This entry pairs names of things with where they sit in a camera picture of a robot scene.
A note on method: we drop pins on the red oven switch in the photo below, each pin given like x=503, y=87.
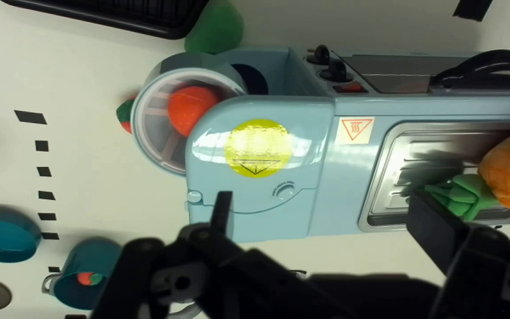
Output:
x=348, y=87

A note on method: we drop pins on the red triangle heat sticker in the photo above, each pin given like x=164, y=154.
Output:
x=354, y=129

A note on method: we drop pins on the black ridged tray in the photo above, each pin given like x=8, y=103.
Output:
x=106, y=12

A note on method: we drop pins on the small red green toy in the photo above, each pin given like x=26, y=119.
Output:
x=90, y=278

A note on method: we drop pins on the light blue toy oven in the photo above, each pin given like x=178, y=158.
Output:
x=325, y=177

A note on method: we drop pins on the round yellow warning sticker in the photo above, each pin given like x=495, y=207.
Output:
x=256, y=147

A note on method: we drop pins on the black oven knob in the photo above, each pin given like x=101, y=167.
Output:
x=334, y=71
x=318, y=53

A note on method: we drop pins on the teal toy kettle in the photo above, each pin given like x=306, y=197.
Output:
x=0, y=232

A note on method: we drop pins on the round blue oven button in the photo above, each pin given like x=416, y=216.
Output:
x=283, y=190

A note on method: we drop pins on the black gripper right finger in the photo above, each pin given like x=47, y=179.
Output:
x=485, y=276

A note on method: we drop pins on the black tape strip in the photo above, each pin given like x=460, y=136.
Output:
x=472, y=7
x=30, y=117

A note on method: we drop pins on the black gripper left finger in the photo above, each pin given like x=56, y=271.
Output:
x=207, y=276

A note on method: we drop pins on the orange toy ball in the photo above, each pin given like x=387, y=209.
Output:
x=189, y=108

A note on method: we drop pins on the green toy vegetable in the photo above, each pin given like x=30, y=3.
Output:
x=212, y=27

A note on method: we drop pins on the silver griddle plate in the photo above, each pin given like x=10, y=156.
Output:
x=396, y=152

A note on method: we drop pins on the small black tape square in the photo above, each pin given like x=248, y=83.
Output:
x=40, y=145

